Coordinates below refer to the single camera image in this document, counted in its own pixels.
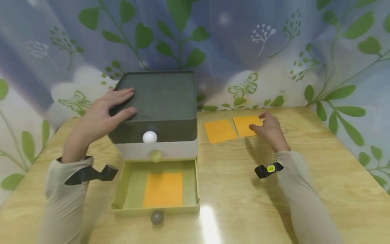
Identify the orange card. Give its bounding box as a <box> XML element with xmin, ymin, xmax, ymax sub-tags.
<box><xmin>143</xmin><ymin>172</ymin><xmax>183</xmax><ymax>208</ymax></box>
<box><xmin>203</xmin><ymin>119</ymin><xmax>238</xmax><ymax>144</ymax></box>
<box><xmin>233</xmin><ymin>116</ymin><xmax>264</xmax><ymax>137</ymax></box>

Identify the person's right forearm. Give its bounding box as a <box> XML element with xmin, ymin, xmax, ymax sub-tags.
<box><xmin>274</xmin><ymin>150</ymin><xmax>345</xmax><ymax>244</ymax></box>

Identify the person's right hand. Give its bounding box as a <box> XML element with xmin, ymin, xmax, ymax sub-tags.
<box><xmin>249</xmin><ymin>113</ymin><xmax>290</xmax><ymax>153</ymax></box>

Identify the person's left forearm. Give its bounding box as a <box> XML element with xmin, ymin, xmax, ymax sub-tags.
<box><xmin>38</xmin><ymin>156</ymin><xmax>95</xmax><ymax>244</ymax></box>

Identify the person's left hand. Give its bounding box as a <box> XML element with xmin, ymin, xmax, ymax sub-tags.
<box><xmin>62</xmin><ymin>87</ymin><xmax>137</xmax><ymax>163</ymax></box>

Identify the black wrist band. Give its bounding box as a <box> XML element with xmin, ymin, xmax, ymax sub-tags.
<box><xmin>254</xmin><ymin>162</ymin><xmax>284</xmax><ymax>179</ymax></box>
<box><xmin>64</xmin><ymin>164</ymin><xmax>119</xmax><ymax>186</ymax></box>

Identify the green open drawer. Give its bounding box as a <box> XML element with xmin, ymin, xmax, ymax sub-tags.
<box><xmin>110</xmin><ymin>159</ymin><xmax>201</xmax><ymax>226</ymax></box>

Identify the grey and white drawer chest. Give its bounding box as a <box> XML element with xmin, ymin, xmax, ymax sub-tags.
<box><xmin>107</xmin><ymin>70</ymin><xmax>198</xmax><ymax>162</ymax></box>

